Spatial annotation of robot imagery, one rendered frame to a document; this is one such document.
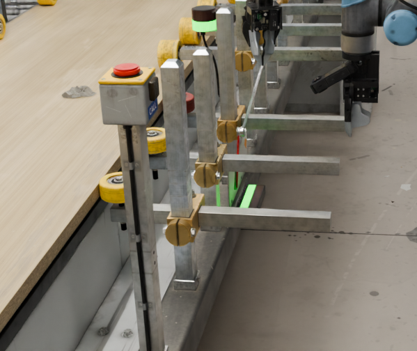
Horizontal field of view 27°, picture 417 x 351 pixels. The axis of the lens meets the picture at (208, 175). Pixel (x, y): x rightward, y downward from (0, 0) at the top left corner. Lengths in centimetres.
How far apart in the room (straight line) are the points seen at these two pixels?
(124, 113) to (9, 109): 95
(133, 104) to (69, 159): 60
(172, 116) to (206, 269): 37
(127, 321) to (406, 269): 159
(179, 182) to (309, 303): 143
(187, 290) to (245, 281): 140
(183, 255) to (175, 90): 34
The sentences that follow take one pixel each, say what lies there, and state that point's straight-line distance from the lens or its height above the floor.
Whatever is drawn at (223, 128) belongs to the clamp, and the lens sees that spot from 209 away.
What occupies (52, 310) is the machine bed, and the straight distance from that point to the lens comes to 162.
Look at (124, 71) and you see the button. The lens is 129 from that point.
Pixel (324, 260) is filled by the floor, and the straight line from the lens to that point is 325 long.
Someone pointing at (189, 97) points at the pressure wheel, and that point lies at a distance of 216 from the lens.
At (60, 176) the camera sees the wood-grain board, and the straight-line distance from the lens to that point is 179.
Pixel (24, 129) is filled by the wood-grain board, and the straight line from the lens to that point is 207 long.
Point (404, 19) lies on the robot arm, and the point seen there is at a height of 115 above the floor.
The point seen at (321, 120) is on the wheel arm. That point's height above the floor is 86.
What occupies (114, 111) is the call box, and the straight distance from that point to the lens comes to 130.
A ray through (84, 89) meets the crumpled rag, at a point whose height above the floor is 92.
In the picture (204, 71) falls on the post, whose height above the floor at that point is 107.
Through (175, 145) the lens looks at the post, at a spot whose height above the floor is 101.
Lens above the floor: 160
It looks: 24 degrees down
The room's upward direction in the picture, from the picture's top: 3 degrees counter-clockwise
